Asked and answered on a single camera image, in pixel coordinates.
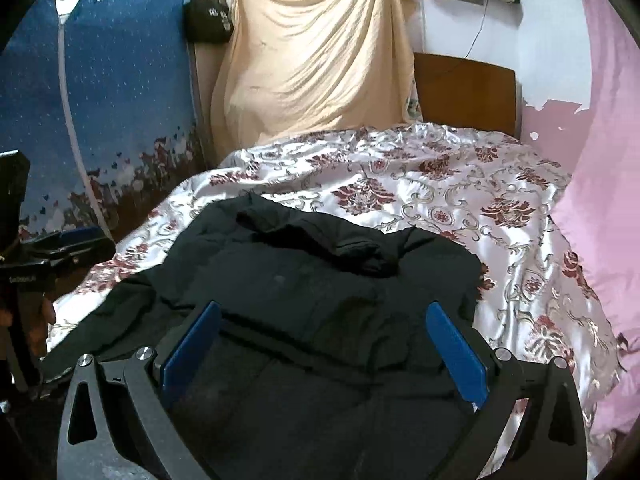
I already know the black jacket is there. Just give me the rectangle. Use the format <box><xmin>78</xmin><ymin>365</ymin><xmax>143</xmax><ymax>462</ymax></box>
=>
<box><xmin>42</xmin><ymin>192</ymin><xmax>488</xmax><ymax>480</ymax></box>

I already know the black tote bag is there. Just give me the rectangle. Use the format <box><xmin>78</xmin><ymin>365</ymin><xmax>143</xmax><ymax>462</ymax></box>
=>
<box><xmin>184</xmin><ymin>0</ymin><xmax>235</xmax><ymax>43</ymax></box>

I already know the thin wall cable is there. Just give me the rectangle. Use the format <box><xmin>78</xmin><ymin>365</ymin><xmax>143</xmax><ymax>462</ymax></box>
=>
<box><xmin>462</xmin><ymin>0</ymin><xmax>488</xmax><ymax>58</ymax></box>

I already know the pink curtain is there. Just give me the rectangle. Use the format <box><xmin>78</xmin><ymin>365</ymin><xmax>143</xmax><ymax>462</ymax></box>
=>
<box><xmin>550</xmin><ymin>0</ymin><xmax>640</xmax><ymax>441</ymax></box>

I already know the beige hanging sheet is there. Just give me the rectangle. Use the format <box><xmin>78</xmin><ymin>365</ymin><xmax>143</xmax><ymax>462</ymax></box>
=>
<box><xmin>210</xmin><ymin>0</ymin><xmax>421</xmax><ymax>161</ymax></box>

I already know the floral satin bedspread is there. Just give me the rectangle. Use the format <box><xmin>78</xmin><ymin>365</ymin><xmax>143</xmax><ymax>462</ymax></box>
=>
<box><xmin>45</xmin><ymin>125</ymin><xmax>626</xmax><ymax>480</ymax></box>

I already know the person's left hand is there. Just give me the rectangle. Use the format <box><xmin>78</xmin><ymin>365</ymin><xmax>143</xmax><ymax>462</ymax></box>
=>
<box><xmin>22</xmin><ymin>299</ymin><xmax>57</xmax><ymax>346</ymax></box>

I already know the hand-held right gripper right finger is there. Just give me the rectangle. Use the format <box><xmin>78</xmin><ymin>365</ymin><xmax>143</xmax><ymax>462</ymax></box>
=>
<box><xmin>424</xmin><ymin>301</ymin><xmax>588</xmax><ymax>480</ymax></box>

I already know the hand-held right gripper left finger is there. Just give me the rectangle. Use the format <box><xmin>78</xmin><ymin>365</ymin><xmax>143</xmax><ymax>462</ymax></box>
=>
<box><xmin>57</xmin><ymin>300</ymin><xmax>223</xmax><ymax>480</ymax></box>

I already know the blue printed fabric wardrobe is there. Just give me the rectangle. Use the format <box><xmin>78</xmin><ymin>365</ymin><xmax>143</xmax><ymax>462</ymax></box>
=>
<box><xmin>0</xmin><ymin>0</ymin><xmax>208</xmax><ymax>261</ymax></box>

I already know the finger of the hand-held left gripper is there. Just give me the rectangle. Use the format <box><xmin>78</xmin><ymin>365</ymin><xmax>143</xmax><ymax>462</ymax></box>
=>
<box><xmin>20</xmin><ymin>239</ymin><xmax>117</xmax><ymax>275</ymax></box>
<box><xmin>30</xmin><ymin>226</ymin><xmax>103</xmax><ymax>251</ymax></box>

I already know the wooden headboard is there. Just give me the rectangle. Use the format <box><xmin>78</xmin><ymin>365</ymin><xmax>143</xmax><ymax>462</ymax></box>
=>
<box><xmin>414</xmin><ymin>51</ymin><xmax>521</xmax><ymax>138</ymax></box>

